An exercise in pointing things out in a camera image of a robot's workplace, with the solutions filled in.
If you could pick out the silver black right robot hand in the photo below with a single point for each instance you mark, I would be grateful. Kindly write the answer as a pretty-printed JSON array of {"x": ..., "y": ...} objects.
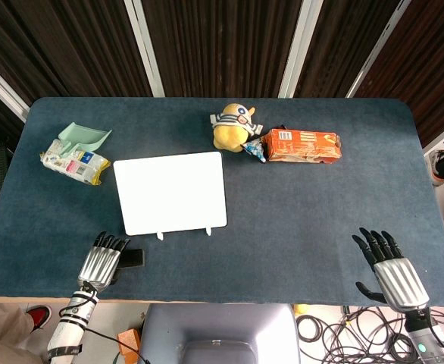
[{"x": 400, "y": 280}]

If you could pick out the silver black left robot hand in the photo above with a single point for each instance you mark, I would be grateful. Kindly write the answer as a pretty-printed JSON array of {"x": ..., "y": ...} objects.
[{"x": 97, "y": 265}]

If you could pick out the small black block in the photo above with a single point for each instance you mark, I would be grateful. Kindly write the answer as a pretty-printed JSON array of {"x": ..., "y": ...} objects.
[{"x": 133, "y": 258}]

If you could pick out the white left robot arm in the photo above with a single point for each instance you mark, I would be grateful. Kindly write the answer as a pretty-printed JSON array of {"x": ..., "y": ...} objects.
[{"x": 72, "y": 322}]

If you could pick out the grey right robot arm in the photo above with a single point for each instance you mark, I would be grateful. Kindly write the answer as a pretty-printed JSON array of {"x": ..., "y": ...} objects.
[{"x": 423, "y": 341}]

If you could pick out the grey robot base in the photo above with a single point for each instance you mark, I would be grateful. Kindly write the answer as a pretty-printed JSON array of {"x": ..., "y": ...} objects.
[{"x": 222, "y": 326}]

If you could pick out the white rectangular board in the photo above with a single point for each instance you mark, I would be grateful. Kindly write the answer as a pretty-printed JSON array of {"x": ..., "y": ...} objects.
[{"x": 169, "y": 191}]

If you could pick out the red shoe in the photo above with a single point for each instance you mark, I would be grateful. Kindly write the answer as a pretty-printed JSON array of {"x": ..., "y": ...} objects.
[{"x": 40, "y": 316}]

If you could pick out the orange block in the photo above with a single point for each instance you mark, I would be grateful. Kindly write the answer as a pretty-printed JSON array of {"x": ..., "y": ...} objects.
[{"x": 129, "y": 343}]

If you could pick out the white yellow snack packet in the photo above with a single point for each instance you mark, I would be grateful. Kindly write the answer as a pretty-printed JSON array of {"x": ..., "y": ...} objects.
[{"x": 74, "y": 166}]

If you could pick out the small yellow floor object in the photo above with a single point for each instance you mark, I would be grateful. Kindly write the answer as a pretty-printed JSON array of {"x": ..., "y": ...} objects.
[{"x": 301, "y": 309}]

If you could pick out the beige trouser leg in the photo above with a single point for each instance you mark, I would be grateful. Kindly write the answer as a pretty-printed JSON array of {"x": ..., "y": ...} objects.
[{"x": 2, "y": 330}]

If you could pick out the white orange sneaker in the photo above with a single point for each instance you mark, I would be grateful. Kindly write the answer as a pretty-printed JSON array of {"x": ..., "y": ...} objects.
[{"x": 436, "y": 167}]

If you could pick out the dark blue tablecloth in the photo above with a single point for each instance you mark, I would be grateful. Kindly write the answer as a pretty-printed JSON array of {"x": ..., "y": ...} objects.
[{"x": 301, "y": 212}]

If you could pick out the mint green dustpan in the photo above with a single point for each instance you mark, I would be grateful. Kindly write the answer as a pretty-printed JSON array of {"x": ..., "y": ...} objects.
[{"x": 89, "y": 138}]

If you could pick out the crumpled orange carton box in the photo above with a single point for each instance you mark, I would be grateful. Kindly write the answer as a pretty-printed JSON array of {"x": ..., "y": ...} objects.
[{"x": 301, "y": 146}]

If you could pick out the yellow plush toy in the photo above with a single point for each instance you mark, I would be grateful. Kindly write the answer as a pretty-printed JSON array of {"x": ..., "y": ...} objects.
[{"x": 229, "y": 132}]

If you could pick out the small blue white packet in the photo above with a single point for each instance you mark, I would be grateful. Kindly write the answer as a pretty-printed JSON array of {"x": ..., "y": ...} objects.
[{"x": 256, "y": 150}]

